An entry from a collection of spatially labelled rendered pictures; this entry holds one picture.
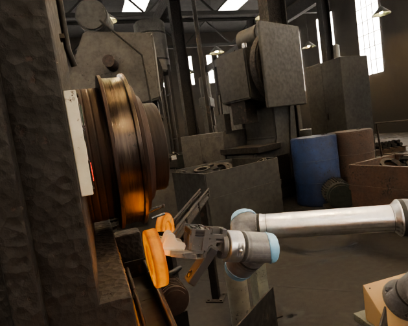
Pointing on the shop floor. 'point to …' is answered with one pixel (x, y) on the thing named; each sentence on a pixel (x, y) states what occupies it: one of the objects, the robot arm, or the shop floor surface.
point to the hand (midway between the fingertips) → (154, 250)
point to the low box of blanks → (386, 180)
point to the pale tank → (157, 27)
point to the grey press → (263, 94)
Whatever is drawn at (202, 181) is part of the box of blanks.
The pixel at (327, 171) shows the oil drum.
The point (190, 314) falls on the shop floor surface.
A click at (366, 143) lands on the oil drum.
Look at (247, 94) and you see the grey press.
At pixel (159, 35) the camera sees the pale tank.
